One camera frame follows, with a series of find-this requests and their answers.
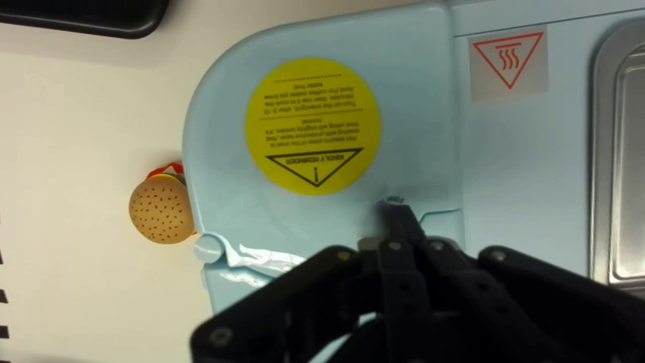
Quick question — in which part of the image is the toy hamburger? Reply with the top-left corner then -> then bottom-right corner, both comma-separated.
128,161 -> 195,244

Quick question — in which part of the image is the black grill tray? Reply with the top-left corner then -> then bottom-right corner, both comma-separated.
0,0 -> 172,37

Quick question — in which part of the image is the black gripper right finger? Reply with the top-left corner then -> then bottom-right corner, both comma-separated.
377,204 -> 645,363

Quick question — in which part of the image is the yellow round warning sticker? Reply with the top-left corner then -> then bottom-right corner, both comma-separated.
243,56 -> 383,195

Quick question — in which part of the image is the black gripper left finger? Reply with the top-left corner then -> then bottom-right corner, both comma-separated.
190,244 -> 402,363

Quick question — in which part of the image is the light blue toaster oven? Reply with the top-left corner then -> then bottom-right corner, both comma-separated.
183,0 -> 645,311

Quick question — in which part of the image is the red triangle heat sticker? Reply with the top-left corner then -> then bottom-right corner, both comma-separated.
470,25 -> 548,100

